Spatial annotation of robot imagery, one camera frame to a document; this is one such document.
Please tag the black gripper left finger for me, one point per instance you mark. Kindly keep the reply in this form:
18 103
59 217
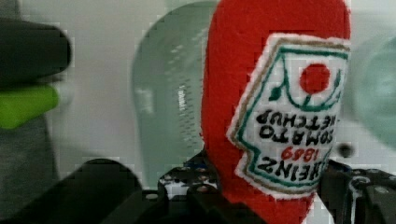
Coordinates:
188 194

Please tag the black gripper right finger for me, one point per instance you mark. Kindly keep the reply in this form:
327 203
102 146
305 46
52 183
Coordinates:
358 196

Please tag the red plush ketchup bottle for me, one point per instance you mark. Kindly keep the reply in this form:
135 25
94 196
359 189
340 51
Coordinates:
275 72

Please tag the green oval strainer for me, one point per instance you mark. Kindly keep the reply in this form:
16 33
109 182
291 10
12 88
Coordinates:
167 78

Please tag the green round bowl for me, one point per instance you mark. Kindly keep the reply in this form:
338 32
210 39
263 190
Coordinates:
373 72

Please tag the lime green object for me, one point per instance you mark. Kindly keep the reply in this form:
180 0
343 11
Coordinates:
20 105

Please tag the black cylinder lower left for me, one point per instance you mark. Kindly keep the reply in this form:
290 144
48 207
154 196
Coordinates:
30 50

